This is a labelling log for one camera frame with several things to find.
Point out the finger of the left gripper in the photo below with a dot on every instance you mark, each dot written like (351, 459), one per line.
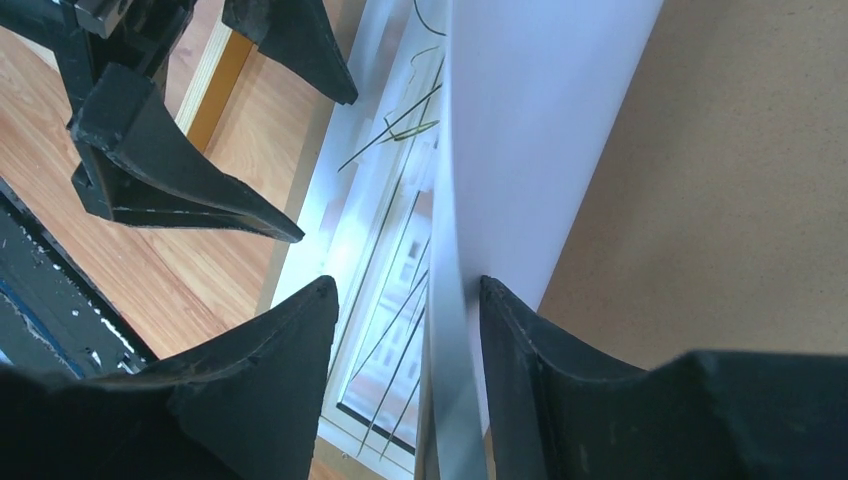
(298, 35)

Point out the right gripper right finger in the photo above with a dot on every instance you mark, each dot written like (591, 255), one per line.
(562, 409)

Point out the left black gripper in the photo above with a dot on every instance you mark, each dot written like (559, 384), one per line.
(124, 117)

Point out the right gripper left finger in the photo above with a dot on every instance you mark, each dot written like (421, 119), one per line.
(243, 405)

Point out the photo print board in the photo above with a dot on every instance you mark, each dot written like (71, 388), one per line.
(477, 130)

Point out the brown backing board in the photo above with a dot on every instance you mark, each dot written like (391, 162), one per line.
(716, 216)

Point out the wooden picture frame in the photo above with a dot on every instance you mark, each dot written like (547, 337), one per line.
(212, 84)

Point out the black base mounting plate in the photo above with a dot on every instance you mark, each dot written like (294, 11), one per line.
(53, 318)

